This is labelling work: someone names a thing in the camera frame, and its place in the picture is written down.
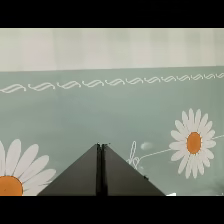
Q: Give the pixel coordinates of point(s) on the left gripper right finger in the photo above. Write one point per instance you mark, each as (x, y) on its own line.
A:
(126, 180)

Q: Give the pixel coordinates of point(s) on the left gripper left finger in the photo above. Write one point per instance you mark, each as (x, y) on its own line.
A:
(78, 178)

